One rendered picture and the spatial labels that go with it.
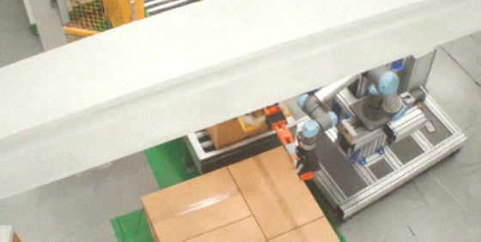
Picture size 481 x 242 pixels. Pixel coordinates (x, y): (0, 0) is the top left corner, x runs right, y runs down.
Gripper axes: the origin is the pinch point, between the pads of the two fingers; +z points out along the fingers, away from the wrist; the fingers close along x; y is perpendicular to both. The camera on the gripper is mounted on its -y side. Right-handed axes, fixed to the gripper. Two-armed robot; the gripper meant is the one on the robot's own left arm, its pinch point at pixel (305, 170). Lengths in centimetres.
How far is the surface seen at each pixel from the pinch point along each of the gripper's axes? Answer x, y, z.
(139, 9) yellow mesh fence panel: 48, 141, -11
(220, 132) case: 20, 72, 47
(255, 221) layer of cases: 20, 14, 66
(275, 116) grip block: 0.8, 37.0, -1.6
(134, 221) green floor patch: 89, 70, 120
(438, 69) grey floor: -207, 116, 120
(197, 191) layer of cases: 45, 47, 66
